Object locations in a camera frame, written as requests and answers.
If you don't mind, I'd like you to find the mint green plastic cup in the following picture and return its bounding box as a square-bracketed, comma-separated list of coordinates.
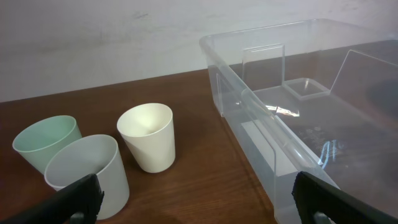
[12, 115, 82, 174]

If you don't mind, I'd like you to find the cream plastic cup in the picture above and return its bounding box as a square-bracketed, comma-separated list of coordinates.
[117, 103, 175, 173]

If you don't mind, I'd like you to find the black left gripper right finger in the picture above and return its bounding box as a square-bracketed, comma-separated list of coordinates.
[292, 171, 397, 224]

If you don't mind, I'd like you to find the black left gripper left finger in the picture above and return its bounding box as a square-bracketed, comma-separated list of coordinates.
[1, 174, 104, 224]

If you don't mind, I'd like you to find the clear plastic storage bin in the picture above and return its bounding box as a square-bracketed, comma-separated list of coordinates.
[199, 19, 397, 223]

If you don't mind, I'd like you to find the light grey plastic cup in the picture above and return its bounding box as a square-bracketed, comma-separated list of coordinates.
[44, 134, 129, 220]

